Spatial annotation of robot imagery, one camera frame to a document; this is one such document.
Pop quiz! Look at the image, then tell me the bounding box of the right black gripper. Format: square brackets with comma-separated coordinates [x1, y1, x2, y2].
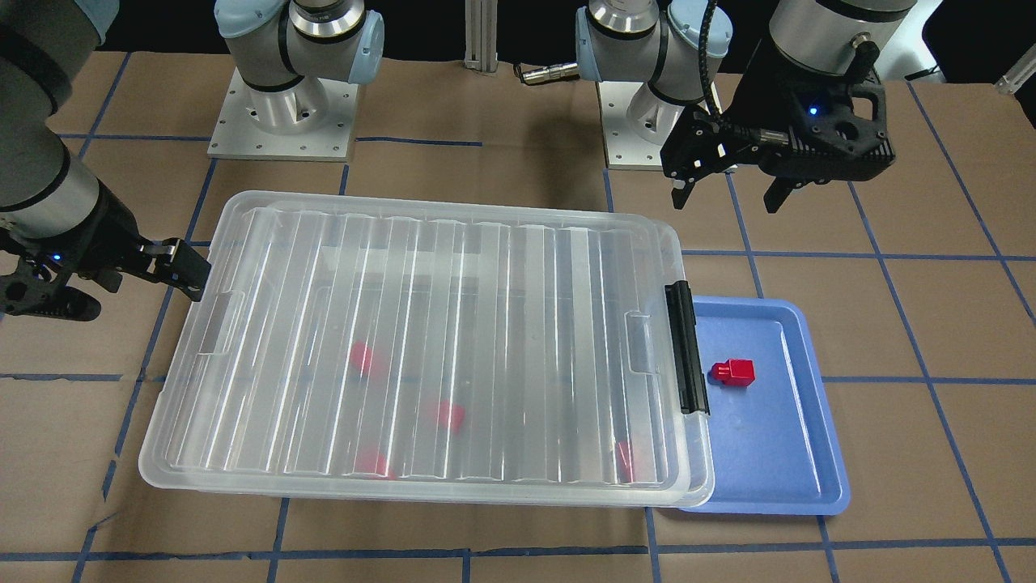
[1, 190, 211, 321]

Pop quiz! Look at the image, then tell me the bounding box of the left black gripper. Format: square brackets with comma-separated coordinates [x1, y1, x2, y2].
[662, 37, 896, 214]

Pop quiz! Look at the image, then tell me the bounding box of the red block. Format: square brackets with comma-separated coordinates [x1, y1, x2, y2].
[709, 359, 756, 388]
[348, 341, 389, 380]
[427, 401, 466, 435]
[614, 440, 635, 483]
[353, 449, 397, 480]

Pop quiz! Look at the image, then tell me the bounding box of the clear plastic box lid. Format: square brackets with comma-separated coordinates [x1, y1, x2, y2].
[139, 190, 715, 507]

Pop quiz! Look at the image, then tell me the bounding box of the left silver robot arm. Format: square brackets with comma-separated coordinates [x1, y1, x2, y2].
[576, 1, 914, 213]

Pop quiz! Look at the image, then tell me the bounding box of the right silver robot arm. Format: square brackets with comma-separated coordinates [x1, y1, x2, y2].
[1, 1, 385, 321]

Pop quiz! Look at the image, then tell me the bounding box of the red block in box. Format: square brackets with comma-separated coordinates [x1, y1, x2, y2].
[353, 449, 397, 480]
[427, 401, 466, 435]
[348, 341, 389, 380]
[614, 440, 635, 483]

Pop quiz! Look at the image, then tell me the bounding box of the blue plastic tray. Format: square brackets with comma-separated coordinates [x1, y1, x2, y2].
[680, 296, 851, 516]

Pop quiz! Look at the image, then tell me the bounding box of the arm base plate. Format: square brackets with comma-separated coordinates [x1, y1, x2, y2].
[207, 71, 363, 163]
[597, 82, 683, 171]

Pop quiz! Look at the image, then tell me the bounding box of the black box latch handle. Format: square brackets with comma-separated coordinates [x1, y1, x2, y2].
[664, 280, 710, 415]

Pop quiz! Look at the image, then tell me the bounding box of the aluminium frame post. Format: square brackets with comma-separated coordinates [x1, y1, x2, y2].
[463, 0, 499, 74]

